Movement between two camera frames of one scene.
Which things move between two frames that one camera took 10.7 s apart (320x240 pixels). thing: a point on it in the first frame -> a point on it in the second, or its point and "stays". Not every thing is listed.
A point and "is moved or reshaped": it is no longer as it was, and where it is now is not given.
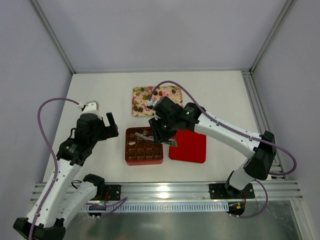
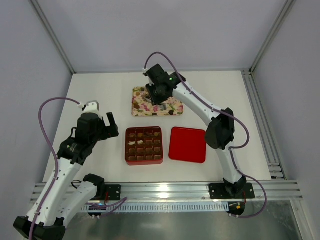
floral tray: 141,95 stays
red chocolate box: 140,148 stays
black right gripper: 158,130 -> 155,99
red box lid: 191,147 stays
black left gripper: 105,130 stays
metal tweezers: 172,142 is moved or reshaped
